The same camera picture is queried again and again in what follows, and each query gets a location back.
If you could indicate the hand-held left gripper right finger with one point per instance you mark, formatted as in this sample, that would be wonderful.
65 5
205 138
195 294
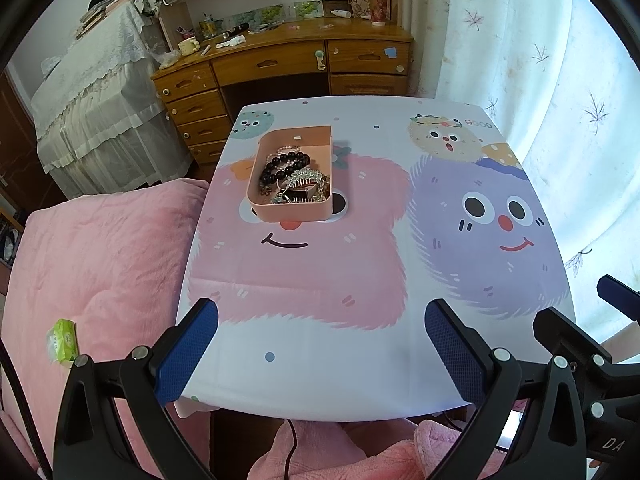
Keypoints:
455 355

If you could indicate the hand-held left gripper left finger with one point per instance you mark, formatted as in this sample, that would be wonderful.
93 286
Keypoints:
187 350

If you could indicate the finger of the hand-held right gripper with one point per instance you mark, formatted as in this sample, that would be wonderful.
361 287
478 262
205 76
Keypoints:
617 291
565 332

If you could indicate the pink jewelry box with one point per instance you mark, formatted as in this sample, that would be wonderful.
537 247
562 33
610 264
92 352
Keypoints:
295 212

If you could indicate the green tissue packet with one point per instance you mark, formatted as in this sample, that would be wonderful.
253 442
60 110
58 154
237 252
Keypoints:
62 340

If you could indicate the pink blanket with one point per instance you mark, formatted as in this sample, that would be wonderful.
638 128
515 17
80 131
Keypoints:
100 260

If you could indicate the cartoon printed table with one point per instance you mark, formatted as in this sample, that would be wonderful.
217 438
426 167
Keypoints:
350 270

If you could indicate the pink fleece clothing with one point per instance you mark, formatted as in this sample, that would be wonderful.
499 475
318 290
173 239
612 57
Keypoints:
350 452

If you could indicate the white floral curtain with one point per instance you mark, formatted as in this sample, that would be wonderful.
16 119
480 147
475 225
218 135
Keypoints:
550 85

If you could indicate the brown wooden door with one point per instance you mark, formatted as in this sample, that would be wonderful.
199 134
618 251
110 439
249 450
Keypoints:
15 150

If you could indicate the white lace piano cover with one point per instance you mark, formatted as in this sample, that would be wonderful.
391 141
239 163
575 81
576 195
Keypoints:
100 85

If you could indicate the clear plastic bag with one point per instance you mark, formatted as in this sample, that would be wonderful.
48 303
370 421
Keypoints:
167 59

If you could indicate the wooden desk with drawers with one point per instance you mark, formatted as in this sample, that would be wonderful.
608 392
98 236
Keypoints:
270 62

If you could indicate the yellow mug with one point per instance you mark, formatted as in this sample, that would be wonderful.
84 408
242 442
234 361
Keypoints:
188 46

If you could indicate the crumpled white tissue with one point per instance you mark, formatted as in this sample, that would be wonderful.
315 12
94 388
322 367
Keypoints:
232 41

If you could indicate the glass jar with pens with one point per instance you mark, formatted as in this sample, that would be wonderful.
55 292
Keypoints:
207 26

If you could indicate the wooden desk with hutch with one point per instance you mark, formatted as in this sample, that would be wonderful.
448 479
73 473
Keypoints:
172 25

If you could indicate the black tube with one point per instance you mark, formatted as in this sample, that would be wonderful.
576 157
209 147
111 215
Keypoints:
242 26

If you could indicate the stack of books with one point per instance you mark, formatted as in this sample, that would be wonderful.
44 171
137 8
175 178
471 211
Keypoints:
100 10

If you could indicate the red patterned paper cup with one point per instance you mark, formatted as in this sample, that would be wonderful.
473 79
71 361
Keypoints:
378 7

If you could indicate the white lotion bottle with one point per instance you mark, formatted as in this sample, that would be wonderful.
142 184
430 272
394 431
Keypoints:
340 12

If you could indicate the patterned gift bag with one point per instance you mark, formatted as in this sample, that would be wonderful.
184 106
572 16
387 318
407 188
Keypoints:
359 2

